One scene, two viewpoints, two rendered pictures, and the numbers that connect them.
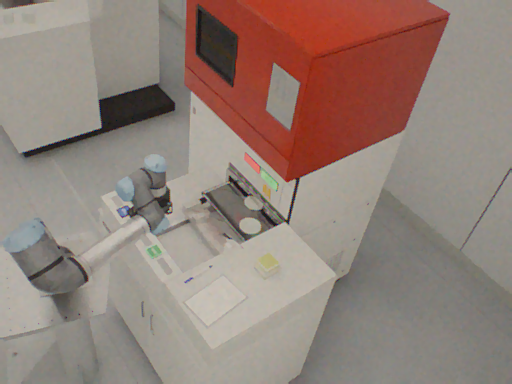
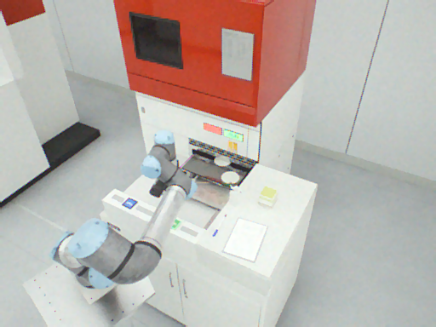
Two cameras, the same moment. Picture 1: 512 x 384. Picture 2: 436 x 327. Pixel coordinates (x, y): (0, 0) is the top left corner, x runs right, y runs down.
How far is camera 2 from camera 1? 68 cm
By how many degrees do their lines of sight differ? 13
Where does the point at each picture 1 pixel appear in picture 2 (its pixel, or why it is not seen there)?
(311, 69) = (262, 17)
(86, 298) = (131, 288)
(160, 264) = (184, 231)
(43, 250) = (116, 242)
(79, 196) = (56, 224)
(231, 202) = (205, 167)
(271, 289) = (280, 213)
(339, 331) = not seen: hidden behind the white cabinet
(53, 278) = (136, 265)
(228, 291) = (251, 228)
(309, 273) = (298, 191)
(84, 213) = not seen: hidden behind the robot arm
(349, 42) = not seen: outside the picture
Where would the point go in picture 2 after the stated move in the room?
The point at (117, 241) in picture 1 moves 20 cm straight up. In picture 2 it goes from (169, 212) to (162, 166)
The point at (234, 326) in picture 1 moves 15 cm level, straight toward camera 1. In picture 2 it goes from (273, 252) to (289, 282)
